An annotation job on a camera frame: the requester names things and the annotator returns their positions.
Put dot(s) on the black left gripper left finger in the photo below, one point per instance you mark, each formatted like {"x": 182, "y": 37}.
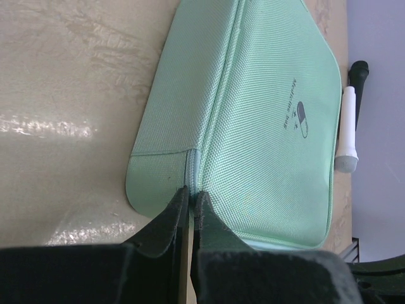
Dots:
{"x": 149, "y": 267}

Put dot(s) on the white microphone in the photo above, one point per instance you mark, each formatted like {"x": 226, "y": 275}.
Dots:
{"x": 346, "y": 157}

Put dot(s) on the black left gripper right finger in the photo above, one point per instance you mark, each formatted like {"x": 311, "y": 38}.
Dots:
{"x": 224, "y": 269}

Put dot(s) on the mint green medicine case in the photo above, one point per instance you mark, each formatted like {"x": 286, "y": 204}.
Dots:
{"x": 244, "y": 105}

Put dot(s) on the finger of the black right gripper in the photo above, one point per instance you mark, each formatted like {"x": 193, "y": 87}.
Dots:
{"x": 381, "y": 281}

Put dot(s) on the black microphone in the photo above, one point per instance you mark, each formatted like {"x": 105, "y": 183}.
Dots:
{"x": 358, "y": 74}

